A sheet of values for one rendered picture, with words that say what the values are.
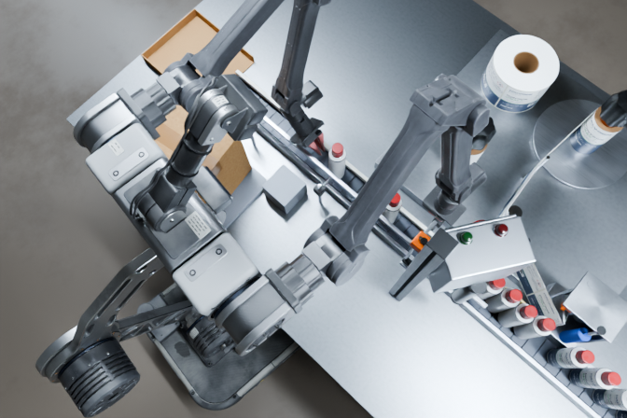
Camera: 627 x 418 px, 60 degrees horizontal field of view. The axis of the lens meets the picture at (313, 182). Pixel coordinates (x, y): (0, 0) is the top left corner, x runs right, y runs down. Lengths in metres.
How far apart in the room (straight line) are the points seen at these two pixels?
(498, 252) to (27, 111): 2.61
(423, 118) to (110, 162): 0.60
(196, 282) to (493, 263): 0.56
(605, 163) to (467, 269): 0.95
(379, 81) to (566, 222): 0.76
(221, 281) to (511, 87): 1.13
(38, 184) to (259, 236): 1.54
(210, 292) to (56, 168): 2.07
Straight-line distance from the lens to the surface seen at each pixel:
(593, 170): 1.91
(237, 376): 2.30
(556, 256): 1.80
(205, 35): 2.07
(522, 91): 1.79
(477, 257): 1.09
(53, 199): 2.95
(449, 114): 0.92
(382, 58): 1.98
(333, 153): 1.55
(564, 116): 1.95
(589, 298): 1.52
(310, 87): 1.58
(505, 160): 1.84
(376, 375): 1.68
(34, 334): 2.84
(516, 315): 1.55
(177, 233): 1.05
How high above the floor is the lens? 2.51
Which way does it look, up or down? 71 degrees down
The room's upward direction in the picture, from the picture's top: 4 degrees counter-clockwise
